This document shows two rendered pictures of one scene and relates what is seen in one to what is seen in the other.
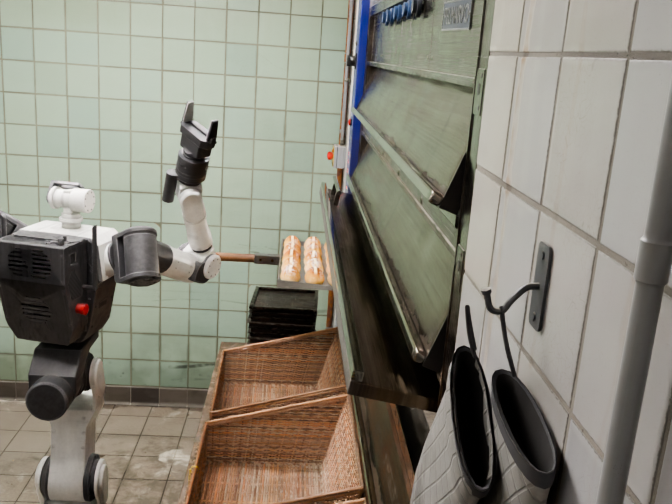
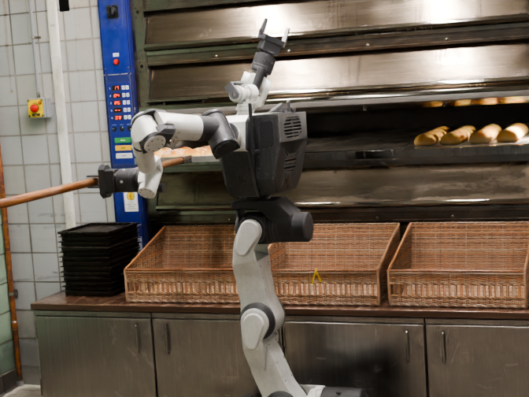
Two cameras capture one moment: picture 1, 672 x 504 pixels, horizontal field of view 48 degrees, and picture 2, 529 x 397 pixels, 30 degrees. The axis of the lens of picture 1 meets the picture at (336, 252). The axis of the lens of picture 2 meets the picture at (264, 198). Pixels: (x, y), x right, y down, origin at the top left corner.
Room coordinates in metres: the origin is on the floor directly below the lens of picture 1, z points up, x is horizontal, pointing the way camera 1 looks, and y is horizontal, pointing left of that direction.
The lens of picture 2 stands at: (0.52, 4.15, 1.52)
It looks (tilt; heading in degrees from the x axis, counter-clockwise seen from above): 7 degrees down; 293
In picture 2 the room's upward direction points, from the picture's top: 4 degrees counter-clockwise
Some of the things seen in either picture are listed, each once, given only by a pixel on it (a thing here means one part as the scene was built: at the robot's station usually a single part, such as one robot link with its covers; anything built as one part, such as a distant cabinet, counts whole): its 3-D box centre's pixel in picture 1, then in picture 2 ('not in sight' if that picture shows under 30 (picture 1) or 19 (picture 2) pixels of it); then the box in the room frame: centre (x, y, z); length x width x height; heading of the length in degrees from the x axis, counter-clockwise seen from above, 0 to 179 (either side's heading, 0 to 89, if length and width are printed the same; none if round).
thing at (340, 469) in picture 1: (273, 472); (328, 261); (1.97, 0.14, 0.72); 0.56 x 0.49 x 0.28; 4
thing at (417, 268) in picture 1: (387, 203); (328, 72); (2.02, -0.13, 1.54); 1.79 x 0.11 x 0.19; 4
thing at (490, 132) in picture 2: not in sight; (473, 133); (1.47, -0.61, 1.21); 0.61 x 0.48 x 0.06; 94
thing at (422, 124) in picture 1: (395, 106); (325, 15); (2.02, -0.13, 1.80); 1.79 x 0.11 x 0.19; 4
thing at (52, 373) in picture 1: (62, 370); (273, 219); (1.96, 0.75, 1.00); 0.28 x 0.13 x 0.18; 3
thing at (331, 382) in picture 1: (279, 383); (200, 261); (2.58, 0.17, 0.72); 0.56 x 0.49 x 0.28; 5
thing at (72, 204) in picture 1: (72, 203); (244, 96); (2.05, 0.74, 1.47); 0.10 x 0.07 x 0.09; 80
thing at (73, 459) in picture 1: (71, 428); (259, 276); (2.03, 0.76, 0.78); 0.18 x 0.15 x 0.47; 93
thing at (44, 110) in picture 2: (340, 156); (38, 108); (3.51, 0.01, 1.46); 0.10 x 0.07 x 0.10; 4
